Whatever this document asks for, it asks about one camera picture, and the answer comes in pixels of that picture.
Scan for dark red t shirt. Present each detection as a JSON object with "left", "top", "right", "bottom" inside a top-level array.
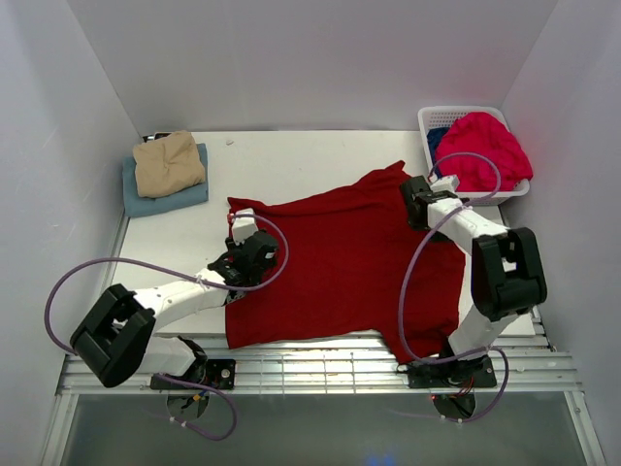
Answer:
[{"left": 225, "top": 161, "right": 465, "bottom": 363}]

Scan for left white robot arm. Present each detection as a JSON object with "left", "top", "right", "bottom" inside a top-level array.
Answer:
[{"left": 70, "top": 230, "right": 278, "bottom": 388}]

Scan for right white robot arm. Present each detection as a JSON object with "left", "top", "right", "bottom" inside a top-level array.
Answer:
[{"left": 398, "top": 176, "right": 547, "bottom": 385}]

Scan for dark blue t shirt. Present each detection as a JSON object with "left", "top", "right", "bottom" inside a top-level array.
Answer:
[{"left": 427, "top": 126, "right": 449, "bottom": 158}]

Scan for pink crumpled t shirt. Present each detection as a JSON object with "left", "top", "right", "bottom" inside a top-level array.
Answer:
[{"left": 430, "top": 112, "right": 534, "bottom": 192}]

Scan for white plastic basket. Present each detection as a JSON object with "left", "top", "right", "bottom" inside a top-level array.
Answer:
[{"left": 418, "top": 106, "right": 530, "bottom": 205}]

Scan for folded light blue t shirt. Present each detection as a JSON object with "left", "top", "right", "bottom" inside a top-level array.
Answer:
[{"left": 122, "top": 144, "right": 209, "bottom": 217}]

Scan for folded beige t shirt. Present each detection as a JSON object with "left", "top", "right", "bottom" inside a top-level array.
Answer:
[{"left": 132, "top": 131, "right": 206, "bottom": 199}]

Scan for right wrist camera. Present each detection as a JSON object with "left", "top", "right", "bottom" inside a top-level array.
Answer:
[{"left": 430, "top": 175, "right": 460, "bottom": 194}]

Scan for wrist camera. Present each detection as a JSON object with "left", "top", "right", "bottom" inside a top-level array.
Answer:
[
  {"left": 229, "top": 208, "right": 258, "bottom": 245},
  {"left": 430, "top": 175, "right": 460, "bottom": 194}
]

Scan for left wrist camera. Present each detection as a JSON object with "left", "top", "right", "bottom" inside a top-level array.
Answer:
[{"left": 229, "top": 208, "right": 258, "bottom": 245}]

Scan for aluminium rail frame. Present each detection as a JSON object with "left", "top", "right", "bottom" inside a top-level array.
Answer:
[{"left": 38, "top": 213, "right": 607, "bottom": 466}]

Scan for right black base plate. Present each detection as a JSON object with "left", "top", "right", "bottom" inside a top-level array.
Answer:
[{"left": 405, "top": 356, "right": 497, "bottom": 388}]

